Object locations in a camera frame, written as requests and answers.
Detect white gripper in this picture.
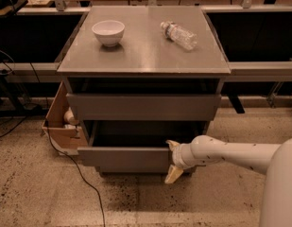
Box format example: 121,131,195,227
164,140,192,184

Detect grey drawer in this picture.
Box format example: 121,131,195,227
78,121,208,169
94,166,197,174
66,94,221,121

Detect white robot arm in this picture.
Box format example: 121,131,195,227
164,135,292,227

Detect grey bottom drawer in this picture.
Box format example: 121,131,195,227
94,166,197,174

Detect grey drawer cabinet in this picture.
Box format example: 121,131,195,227
58,6,231,174

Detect grey top drawer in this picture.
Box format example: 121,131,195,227
66,94,221,121

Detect open cardboard box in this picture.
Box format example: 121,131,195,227
42,82,88,155

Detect white cup in box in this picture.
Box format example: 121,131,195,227
63,109,79,126

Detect clear plastic water bottle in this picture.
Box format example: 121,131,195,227
161,21,197,51

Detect white ceramic bowl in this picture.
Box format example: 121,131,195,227
92,20,125,47

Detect grey metal rail frame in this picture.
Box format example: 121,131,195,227
0,6,292,81

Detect black floor cable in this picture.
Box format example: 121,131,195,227
43,119,107,227

